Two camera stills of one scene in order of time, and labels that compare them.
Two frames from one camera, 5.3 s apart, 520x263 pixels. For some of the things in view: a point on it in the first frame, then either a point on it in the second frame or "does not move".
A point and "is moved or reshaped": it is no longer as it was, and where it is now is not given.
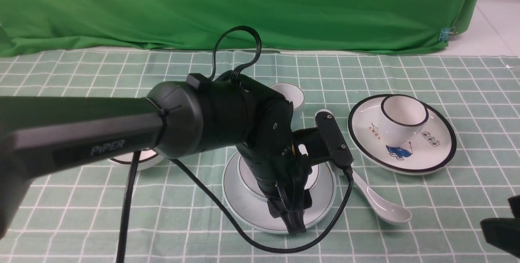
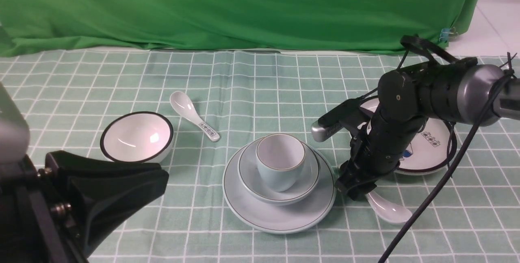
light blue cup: [291, 93] is moved or reshaped
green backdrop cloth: [385, 11] does not move
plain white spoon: [388, 211] does not move
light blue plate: [252, 212] does not move
